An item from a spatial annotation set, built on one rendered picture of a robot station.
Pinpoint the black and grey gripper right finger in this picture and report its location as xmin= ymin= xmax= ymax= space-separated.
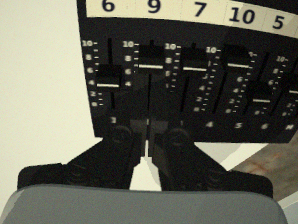
xmin=148 ymin=68 xmax=273 ymax=198

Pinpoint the black lighting desk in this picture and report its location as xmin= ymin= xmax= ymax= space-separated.
xmin=76 ymin=0 xmax=298 ymax=143

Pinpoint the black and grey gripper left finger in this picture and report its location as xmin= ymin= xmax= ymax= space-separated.
xmin=17 ymin=67 xmax=149 ymax=190

